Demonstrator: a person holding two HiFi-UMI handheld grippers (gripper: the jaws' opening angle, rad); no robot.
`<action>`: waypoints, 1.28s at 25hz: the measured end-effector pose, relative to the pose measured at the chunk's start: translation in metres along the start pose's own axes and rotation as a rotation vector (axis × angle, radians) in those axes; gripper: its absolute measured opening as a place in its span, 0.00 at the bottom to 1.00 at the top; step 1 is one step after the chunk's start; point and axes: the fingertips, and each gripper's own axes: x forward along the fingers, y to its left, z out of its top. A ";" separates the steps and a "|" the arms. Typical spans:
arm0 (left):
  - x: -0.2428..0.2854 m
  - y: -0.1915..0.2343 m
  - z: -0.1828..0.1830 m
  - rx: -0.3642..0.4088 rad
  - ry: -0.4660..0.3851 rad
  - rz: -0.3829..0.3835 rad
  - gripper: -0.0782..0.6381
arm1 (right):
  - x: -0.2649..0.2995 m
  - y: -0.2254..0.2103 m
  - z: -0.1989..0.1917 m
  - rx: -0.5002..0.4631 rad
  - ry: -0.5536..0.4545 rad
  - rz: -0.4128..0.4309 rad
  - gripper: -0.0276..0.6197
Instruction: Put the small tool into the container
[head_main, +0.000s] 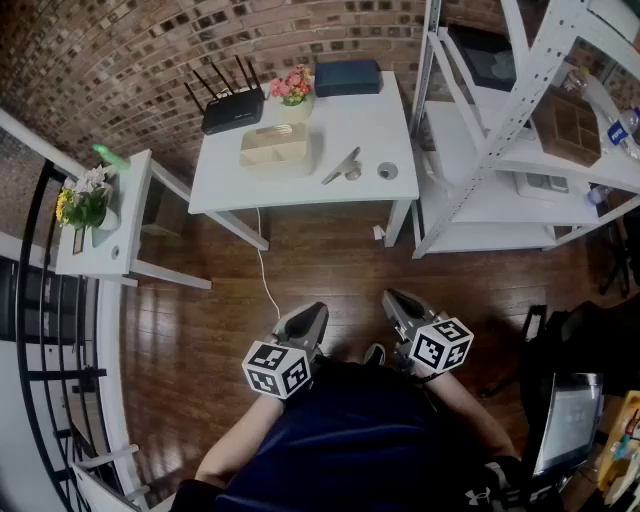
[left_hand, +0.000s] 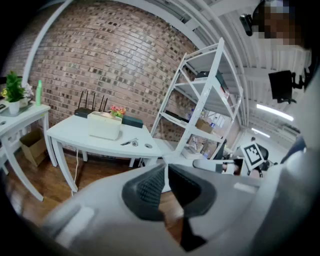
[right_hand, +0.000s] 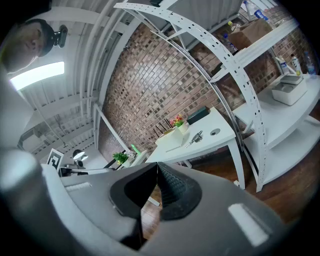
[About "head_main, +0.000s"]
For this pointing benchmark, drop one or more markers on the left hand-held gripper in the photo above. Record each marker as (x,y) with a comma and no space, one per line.
(275,370)

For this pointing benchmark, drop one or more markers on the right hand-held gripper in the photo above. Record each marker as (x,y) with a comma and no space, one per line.
(440,345)

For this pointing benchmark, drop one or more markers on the beige divided tray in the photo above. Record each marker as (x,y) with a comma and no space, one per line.
(275,169)

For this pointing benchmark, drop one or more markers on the person's left forearm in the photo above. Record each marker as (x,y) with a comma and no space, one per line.
(235,440)

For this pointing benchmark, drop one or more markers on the person's right forearm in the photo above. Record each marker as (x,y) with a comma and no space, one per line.
(465,415)

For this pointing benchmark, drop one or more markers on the person's black shoe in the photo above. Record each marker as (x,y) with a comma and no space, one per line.
(375,353)

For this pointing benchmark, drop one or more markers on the white paper tag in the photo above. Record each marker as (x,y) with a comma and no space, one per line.
(378,232)

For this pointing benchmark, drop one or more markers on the person's dark shirt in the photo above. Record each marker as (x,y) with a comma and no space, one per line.
(350,440)

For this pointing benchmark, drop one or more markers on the white metal shelf rack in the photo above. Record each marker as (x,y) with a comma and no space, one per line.
(500,210)

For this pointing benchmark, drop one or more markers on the black bag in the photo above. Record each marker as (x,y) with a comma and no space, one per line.
(590,340)

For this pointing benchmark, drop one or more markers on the grey monitor screen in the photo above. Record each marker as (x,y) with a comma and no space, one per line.
(570,425)

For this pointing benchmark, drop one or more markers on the side table round grommet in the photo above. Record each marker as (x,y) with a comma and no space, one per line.
(115,252)

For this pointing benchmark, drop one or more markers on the small white side table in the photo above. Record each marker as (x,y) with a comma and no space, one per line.
(132,200)

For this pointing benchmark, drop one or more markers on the black office chair base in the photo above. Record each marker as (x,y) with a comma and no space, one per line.
(620,260)

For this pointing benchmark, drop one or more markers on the small clear bottle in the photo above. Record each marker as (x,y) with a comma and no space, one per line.
(598,194)

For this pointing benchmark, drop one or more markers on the black router with antennas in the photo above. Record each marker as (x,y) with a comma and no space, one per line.
(232,112)

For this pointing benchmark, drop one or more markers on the pink flowers in pot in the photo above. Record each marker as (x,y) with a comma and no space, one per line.
(292,90)

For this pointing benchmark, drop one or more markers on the dark blue box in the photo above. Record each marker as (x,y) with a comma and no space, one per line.
(345,77)

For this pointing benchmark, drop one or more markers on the brown wooden box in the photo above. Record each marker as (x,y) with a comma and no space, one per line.
(565,125)

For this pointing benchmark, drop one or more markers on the black metal railing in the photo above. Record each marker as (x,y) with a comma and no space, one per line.
(65,373)

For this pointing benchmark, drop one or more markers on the yellow white flower bouquet vase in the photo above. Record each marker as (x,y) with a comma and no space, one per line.
(85,205)

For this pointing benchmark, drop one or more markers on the green plastic object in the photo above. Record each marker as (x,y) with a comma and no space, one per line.
(112,156)

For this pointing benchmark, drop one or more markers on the black tray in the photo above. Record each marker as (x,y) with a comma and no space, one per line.
(480,60)

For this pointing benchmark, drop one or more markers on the pile of colourful packets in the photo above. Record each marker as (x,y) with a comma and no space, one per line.
(622,450)

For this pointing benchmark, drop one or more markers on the blue label water bottle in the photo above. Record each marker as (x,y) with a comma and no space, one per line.
(620,131)

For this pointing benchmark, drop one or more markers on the clear plastic bottle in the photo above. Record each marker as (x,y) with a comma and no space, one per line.
(600,100)

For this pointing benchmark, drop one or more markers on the small picture frame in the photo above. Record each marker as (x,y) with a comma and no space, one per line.
(78,241)

